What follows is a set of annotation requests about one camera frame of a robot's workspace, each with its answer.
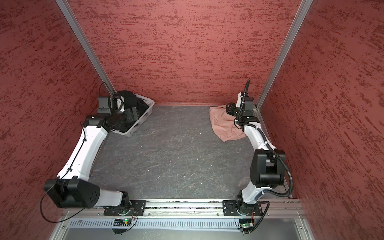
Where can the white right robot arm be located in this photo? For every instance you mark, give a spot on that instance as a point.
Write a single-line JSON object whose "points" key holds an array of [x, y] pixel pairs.
{"points": [[269, 172]]}

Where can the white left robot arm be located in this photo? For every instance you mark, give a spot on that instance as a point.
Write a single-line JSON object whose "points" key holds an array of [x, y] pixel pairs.
{"points": [[71, 188]]}

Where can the aluminium corner post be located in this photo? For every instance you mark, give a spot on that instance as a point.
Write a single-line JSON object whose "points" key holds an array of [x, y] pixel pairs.
{"points": [[290, 37], [79, 33]]}

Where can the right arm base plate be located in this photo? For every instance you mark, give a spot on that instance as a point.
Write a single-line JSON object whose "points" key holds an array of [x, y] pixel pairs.
{"points": [[231, 207]]}

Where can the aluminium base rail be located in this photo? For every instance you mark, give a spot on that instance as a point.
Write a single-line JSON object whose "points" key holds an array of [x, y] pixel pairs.
{"points": [[213, 208]]}

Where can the white plastic laundry basket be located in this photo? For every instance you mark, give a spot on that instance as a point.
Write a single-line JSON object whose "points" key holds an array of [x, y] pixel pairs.
{"points": [[142, 118]]}

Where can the right circuit board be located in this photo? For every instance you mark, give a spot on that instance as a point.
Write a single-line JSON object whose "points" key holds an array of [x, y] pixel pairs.
{"points": [[246, 224]]}

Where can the black shorts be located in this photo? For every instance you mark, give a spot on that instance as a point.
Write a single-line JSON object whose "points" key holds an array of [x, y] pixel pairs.
{"points": [[134, 108]]}

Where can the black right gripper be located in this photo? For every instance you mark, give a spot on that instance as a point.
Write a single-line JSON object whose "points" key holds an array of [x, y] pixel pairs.
{"points": [[229, 110]]}

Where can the left circuit board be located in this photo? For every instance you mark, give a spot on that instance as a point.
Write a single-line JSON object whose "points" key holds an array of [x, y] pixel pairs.
{"points": [[123, 223]]}

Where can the white slotted cable duct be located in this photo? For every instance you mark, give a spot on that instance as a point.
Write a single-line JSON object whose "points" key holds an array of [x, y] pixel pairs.
{"points": [[168, 224]]}

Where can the circuit board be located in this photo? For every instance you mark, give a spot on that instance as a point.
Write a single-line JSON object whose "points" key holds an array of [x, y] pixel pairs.
{"points": [[246, 224], [123, 223]]}

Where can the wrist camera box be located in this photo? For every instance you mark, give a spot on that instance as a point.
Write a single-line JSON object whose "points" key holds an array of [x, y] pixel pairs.
{"points": [[246, 102], [111, 105]]}

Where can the pink shorts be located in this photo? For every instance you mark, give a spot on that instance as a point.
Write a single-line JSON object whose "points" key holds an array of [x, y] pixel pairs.
{"points": [[223, 124]]}

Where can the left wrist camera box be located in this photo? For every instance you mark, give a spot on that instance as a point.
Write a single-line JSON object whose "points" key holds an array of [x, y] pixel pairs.
{"points": [[111, 105]]}

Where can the right aluminium corner post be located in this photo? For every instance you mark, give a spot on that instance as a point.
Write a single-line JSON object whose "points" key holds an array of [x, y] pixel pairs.
{"points": [[290, 37]]}

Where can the left aluminium corner post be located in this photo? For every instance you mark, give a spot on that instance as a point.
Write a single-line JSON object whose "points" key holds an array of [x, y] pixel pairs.
{"points": [[79, 33]]}

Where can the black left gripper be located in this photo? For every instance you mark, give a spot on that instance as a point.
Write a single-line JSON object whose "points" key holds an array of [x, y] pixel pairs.
{"points": [[124, 122]]}

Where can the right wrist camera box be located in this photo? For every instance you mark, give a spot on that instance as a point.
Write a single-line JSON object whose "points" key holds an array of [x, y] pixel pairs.
{"points": [[246, 102]]}

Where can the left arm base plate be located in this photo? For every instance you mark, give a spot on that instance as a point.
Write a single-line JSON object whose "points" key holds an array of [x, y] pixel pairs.
{"points": [[127, 208]]}

